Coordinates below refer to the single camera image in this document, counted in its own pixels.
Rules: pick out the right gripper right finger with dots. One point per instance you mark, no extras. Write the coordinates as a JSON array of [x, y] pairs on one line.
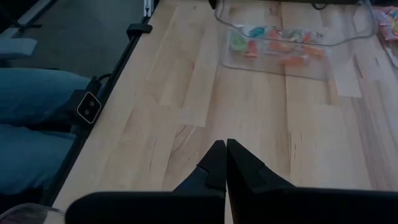
[[295, 208]]

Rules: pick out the white frame end bracket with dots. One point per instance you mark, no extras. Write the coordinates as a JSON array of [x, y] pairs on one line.
[[147, 7]]

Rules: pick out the person's leg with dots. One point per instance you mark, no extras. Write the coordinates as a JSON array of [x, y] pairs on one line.
[[31, 158], [37, 93]]

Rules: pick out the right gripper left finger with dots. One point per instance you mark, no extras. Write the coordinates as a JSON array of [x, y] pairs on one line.
[[155, 208]]

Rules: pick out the pink red candy wrapper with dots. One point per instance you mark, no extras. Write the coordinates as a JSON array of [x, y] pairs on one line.
[[384, 15]]

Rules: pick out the green candy clear wrapper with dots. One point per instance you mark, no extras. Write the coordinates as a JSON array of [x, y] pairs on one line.
[[237, 42], [293, 34]]

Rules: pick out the orange candy clear wrapper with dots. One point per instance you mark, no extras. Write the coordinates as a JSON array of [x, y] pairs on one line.
[[314, 51], [281, 46], [252, 49]]

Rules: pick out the clear plastic bin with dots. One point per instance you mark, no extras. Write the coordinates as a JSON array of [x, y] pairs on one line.
[[270, 70], [25, 214], [393, 56]]

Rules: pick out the grey padded armrest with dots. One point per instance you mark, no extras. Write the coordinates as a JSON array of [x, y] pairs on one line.
[[15, 48]]

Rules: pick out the teal candy clear wrapper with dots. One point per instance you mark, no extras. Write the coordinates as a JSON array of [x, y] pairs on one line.
[[256, 31]]

